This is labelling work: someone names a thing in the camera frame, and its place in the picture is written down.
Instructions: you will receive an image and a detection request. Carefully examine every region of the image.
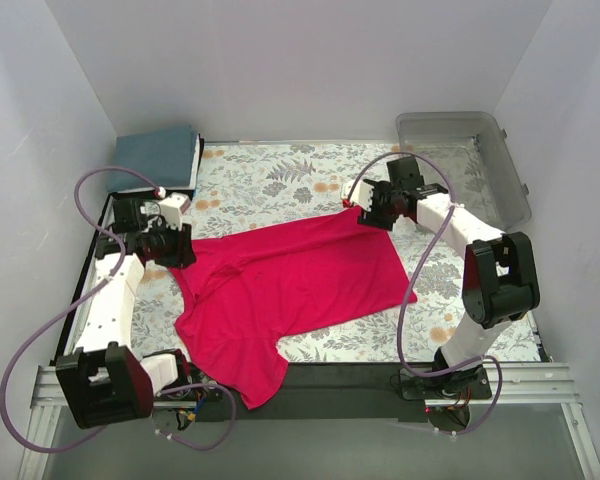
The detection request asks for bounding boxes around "red t-shirt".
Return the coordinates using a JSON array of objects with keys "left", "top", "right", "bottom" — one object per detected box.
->
[{"left": 172, "top": 208, "right": 417, "bottom": 409}]

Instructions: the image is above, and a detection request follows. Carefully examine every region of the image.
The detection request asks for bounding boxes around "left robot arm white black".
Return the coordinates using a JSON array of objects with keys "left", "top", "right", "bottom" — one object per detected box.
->
[{"left": 55, "top": 193, "right": 196, "bottom": 429}]

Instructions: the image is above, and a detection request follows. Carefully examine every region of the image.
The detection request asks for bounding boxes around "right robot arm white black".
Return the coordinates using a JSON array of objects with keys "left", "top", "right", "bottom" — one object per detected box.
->
[{"left": 341, "top": 152, "right": 540, "bottom": 398}]

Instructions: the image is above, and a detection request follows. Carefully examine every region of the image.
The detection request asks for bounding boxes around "clear plastic bin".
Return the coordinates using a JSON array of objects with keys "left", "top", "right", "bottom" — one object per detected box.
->
[{"left": 396, "top": 111, "right": 531, "bottom": 231}]

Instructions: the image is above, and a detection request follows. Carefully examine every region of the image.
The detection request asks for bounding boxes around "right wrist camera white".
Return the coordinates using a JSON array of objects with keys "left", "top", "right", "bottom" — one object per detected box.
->
[{"left": 340, "top": 180, "right": 374, "bottom": 211}]

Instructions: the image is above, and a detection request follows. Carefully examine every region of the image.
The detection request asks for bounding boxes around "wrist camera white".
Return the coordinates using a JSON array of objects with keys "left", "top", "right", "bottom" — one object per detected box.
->
[
  {"left": 158, "top": 193, "right": 191, "bottom": 230},
  {"left": 340, "top": 180, "right": 374, "bottom": 211}
]

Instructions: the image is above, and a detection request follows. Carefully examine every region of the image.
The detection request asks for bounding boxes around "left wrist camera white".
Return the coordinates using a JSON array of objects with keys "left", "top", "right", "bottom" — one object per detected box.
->
[{"left": 158, "top": 193, "right": 191, "bottom": 230}]

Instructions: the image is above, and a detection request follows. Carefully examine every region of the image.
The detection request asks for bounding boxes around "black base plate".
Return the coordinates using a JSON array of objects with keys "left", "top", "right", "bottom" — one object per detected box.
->
[{"left": 149, "top": 362, "right": 494, "bottom": 424}]

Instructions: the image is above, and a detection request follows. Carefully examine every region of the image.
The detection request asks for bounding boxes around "aluminium frame rail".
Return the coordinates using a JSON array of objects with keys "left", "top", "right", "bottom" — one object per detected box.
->
[{"left": 19, "top": 363, "right": 600, "bottom": 479}]

